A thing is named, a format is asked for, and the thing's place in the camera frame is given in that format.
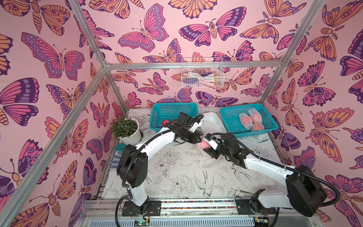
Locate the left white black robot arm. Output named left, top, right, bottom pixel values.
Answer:
left=116, top=112, right=204, bottom=216

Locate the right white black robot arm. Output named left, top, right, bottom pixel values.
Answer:
left=204, top=132, right=341, bottom=217

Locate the white plastic tray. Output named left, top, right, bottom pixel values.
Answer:
left=200, top=112, right=227, bottom=136

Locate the left teal plastic basket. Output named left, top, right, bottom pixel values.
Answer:
left=149, top=103, right=199, bottom=132

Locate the teal plastic basket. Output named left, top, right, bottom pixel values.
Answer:
left=220, top=103, right=278, bottom=138
left=149, top=103, right=199, bottom=132

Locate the right teal plastic basket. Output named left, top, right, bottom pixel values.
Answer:
left=220, top=103, right=278, bottom=138

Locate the potted green plant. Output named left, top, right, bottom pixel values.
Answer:
left=111, top=117, right=143, bottom=145

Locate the blue dotted work glove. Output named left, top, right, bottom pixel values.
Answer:
left=109, top=154, right=121, bottom=171

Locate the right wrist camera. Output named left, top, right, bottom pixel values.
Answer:
left=208, top=139, right=219, bottom=150

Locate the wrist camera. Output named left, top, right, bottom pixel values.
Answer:
left=208, top=139, right=219, bottom=150
left=190, top=121, right=202, bottom=132

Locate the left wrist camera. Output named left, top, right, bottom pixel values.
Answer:
left=190, top=121, right=202, bottom=132

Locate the white wire wall basket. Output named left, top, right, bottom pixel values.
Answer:
left=180, top=61, right=225, bottom=89

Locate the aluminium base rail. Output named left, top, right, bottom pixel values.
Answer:
left=76, top=197, right=324, bottom=227

